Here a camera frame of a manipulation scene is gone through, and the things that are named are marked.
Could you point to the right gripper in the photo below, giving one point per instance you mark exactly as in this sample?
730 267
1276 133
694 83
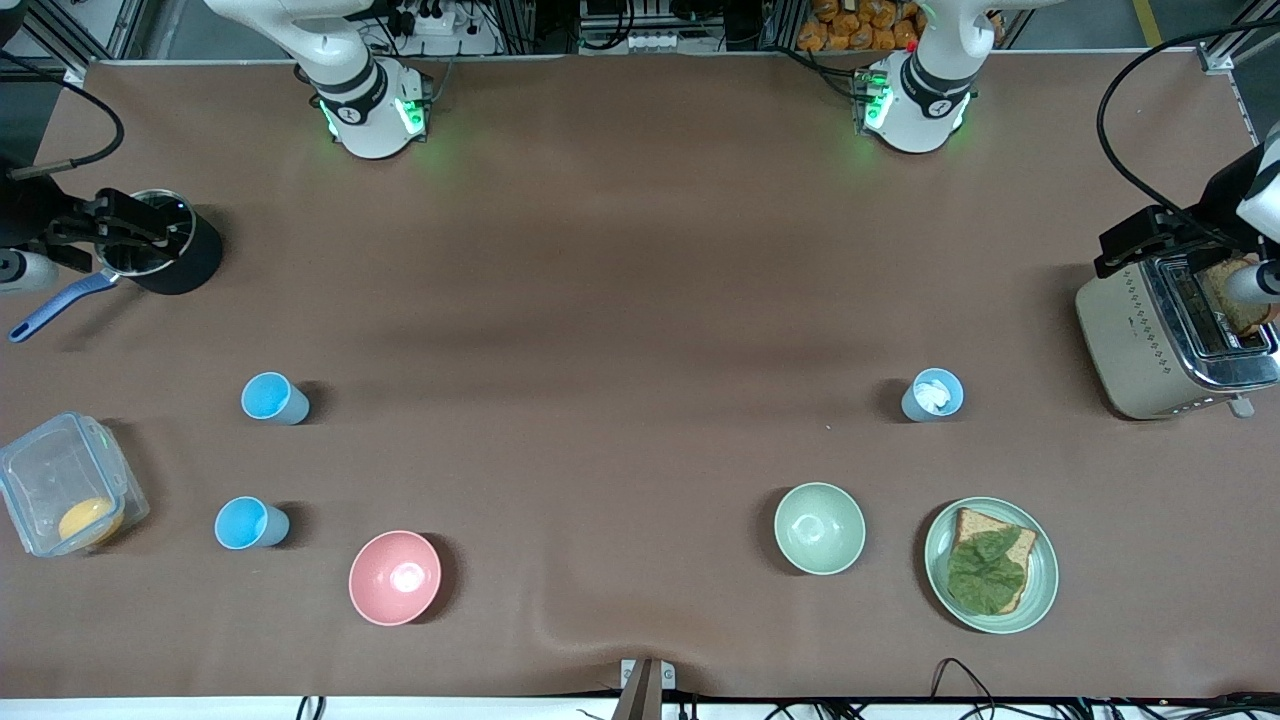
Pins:
30 212

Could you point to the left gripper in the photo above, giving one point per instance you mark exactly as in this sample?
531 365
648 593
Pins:
1216 202

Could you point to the blue plastic cup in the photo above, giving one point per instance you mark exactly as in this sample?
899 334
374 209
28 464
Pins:
268 397
915 405
240 523

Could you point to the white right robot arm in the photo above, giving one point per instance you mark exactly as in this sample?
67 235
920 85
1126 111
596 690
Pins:
365 120

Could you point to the glass lid blue knob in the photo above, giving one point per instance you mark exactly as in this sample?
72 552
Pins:
172 250

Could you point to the dark toast slice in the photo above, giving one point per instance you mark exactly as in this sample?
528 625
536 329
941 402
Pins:
1225 300

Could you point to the beige steel toaster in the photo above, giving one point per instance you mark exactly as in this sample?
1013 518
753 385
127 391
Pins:
1140 350

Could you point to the clear plastic food container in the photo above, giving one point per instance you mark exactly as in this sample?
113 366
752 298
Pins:
50 470

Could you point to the orange round food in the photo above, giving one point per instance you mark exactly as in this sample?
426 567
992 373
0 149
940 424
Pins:
85 520

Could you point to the brown bread slice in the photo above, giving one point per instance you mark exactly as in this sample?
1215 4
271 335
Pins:
972 522

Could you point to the pale green plate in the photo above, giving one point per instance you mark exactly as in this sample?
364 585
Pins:
1042 590

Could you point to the orange snack pile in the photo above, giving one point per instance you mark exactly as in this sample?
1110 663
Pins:
850 25

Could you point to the green lettuce leaf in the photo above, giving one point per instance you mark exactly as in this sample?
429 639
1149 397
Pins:
985 575

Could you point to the pale green bowl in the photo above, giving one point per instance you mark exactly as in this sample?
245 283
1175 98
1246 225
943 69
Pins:
820 528

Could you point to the pink bowl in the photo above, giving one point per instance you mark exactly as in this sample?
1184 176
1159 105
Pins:
395 578

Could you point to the brown table cloth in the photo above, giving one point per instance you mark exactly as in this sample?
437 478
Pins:
640 450

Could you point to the grey metal camera bracket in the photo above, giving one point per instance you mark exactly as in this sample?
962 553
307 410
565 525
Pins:
640 695

